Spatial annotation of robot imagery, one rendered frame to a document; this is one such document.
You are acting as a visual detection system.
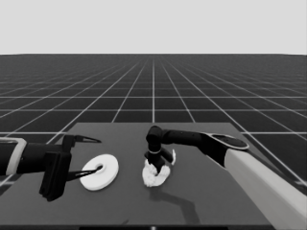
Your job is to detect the large thick white disc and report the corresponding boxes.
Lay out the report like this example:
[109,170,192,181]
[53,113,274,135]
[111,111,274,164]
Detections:
[79,153,120,193]

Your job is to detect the white round carrier with pins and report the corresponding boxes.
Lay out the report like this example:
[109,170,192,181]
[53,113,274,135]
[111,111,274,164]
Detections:
[141,159,171,189]

